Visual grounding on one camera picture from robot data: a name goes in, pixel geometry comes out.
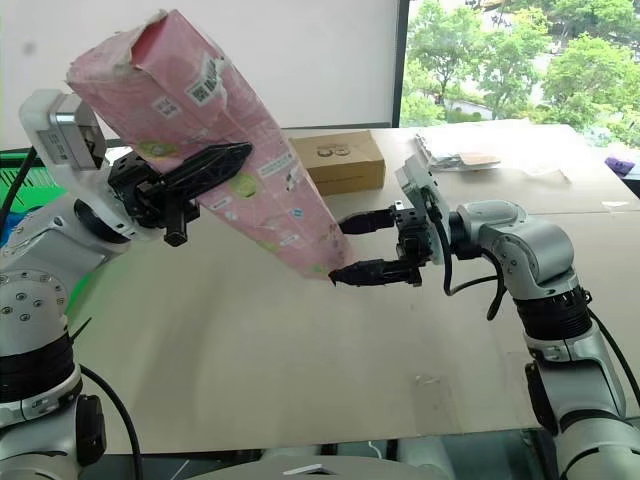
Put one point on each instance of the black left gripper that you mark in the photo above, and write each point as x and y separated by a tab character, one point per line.
137	192

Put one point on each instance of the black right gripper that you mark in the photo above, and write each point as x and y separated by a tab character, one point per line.
412	240

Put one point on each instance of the tall pink carton box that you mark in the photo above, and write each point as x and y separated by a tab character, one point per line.
200	130

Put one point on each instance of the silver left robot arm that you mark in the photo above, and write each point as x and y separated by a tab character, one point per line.
30	295

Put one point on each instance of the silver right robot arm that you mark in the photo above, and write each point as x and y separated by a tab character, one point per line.
535	245

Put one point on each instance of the green basket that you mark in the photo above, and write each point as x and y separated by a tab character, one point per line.
40	195

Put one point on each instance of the brown cardboard box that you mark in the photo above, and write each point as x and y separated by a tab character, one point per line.
345	160

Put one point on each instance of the stack of clear plastic bags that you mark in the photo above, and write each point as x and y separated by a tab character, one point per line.
460	152

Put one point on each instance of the blue item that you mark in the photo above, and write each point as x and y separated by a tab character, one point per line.
10	221

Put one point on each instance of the green trees outside window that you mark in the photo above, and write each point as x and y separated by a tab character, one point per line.
500	65

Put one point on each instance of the purple object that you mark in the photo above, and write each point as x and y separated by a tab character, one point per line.
620	165

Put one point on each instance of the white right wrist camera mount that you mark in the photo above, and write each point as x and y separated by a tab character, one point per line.
417	182

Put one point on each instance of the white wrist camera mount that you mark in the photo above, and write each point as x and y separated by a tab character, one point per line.
417	182
55	135

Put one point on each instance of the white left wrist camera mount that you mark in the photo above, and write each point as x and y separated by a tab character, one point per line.
55	135

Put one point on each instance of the black window frame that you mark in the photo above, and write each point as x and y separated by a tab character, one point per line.
399	60

